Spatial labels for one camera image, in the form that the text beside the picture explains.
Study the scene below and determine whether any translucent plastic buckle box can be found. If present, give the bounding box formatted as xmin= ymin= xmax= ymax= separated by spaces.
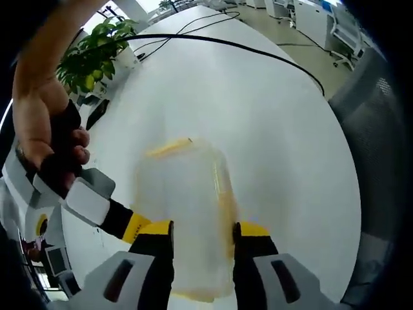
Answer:
xmin=130 ymin=137 xmax=240 ymax=304

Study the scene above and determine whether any thin black table cable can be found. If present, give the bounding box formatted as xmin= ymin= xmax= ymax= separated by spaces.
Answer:
xmin=132 ymin=11 xmax=241 ymax=62

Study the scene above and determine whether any person's grey clothing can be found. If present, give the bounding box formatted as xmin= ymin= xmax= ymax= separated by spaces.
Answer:
xmin=327 ymin=48 xmax=409 ymax=306

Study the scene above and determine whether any person's right hand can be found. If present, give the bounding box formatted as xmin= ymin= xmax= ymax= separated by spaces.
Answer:
xmin=12 ymin=76 xmax=92 ymax=201

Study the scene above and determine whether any white frame chair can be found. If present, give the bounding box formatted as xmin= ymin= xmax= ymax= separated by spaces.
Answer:
xmin=327 ymin=8 xmax=366 ymax=70

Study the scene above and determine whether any white plant pot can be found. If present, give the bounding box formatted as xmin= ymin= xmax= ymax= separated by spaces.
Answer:
xmin=114 ymin=45 xmax=140 ymax=70

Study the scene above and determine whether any thick black gripper cable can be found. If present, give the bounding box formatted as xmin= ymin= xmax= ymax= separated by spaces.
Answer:
xmin=114 ymin=32 xmax=327 ymax=96

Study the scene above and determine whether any black phone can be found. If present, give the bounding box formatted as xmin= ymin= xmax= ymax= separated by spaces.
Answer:
xmin=85 ymin=98 xmax=111 ymax=130

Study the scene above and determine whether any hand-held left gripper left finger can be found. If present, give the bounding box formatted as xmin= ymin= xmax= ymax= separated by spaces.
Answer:
xmin=51 ymin=220 xmax=175 ymax=310

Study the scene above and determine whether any green leafy plant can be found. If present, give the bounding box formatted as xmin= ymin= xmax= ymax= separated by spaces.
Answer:
xmin=56 ymin=16 xmax=139 ymax=98

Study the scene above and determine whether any white cabinet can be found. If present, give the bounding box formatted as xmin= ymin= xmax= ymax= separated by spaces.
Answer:
xmin=295 ymin=0 xmax=330 ymax=49

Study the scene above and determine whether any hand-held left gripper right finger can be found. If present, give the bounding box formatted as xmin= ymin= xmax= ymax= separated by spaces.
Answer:
xmin=232 ymin=221 xmax=341 ymax=310

